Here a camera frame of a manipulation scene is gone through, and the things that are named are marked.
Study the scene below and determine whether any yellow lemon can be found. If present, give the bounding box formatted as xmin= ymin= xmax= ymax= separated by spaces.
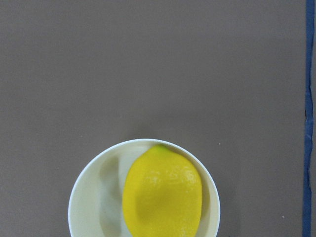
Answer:
xmin=122 ymin=145 xmax=202 ymax=237

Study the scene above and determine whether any white round bowl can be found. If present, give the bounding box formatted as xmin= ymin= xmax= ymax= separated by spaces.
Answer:
xmin=68 ymin=138 xmax=221 ymax=237

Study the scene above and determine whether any brown table mat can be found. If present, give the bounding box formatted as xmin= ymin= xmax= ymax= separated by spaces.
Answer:
xmin=0 ymin=0 xmax=306 ymax=237

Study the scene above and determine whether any blue tape strip left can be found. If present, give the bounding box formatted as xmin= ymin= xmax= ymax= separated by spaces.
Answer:
xmin=302 ymin=0 xmax=316 ymax=237

